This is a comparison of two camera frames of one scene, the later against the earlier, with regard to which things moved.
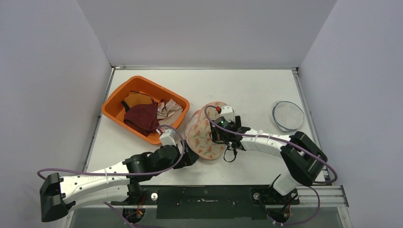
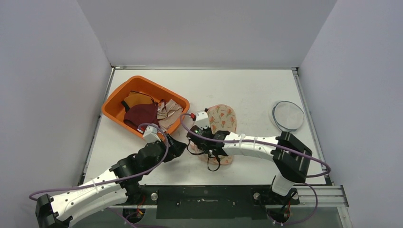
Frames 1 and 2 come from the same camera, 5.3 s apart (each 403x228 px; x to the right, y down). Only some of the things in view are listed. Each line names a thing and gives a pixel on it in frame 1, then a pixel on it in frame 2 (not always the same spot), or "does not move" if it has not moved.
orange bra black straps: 135,98 does not move
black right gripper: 218,134 → 199,140
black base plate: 210,202 does not move
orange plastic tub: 112,109 does not move
